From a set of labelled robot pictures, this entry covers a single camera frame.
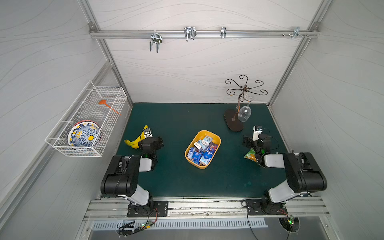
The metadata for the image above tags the yellow plastic storage box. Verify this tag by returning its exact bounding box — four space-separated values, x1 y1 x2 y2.
185 130 222 170

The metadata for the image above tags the purple anime tissue pack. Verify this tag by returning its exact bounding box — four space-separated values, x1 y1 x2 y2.
206 142 219 155

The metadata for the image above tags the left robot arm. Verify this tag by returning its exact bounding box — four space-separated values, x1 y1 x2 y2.
100 137 164 209

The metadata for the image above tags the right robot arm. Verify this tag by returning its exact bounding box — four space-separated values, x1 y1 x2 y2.
243 131 328 214

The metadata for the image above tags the yellow banana bunch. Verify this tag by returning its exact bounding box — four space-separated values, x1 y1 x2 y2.
124 125 151 149

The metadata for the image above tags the green snack bag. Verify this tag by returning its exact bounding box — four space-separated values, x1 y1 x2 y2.
244 149 259 163

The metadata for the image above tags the clear wine glass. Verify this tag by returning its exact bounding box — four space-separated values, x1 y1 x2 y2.
238 102 252 123

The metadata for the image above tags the black metal glass stand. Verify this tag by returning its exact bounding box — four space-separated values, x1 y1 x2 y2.
224 75 268 132

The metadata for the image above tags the blue Tempo tissue pack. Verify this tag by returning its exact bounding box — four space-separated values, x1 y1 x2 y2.
192 152 203 165

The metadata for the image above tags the orange plastic spoon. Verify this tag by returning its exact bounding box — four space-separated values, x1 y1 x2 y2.
99 99 121 115

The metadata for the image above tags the blue yellow patterned plate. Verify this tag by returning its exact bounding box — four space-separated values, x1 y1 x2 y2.
68 121 100 147

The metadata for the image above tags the metal double hook left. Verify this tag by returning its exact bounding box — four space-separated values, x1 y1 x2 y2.
150 32 163 53

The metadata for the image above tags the metal double hook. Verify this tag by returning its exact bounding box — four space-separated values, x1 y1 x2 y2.
184 27 197 42
150 32 163 53

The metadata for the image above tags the small metal hook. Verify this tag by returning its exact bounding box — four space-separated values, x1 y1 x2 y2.
221 27 227 39

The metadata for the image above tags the metal hook right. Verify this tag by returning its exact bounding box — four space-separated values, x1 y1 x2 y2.
282 27 309 40

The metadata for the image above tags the metal double hook middle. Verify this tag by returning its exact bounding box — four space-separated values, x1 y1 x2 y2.
184 27 197 42

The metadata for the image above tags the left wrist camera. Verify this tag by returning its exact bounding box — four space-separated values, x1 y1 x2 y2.
142 128 153 139

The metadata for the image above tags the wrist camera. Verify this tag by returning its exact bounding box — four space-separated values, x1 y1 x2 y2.
142 128 153 139
252 126 263 142

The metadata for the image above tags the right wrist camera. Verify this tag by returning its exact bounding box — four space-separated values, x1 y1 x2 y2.
252 126 263 142

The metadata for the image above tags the white wire basket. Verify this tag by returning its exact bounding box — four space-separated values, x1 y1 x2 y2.
45 81 127 158

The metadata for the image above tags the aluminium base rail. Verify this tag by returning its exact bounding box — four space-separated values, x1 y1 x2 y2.
84 197 331 220

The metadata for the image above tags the aluminium top rail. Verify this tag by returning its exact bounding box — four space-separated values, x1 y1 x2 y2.
90 30 320 40

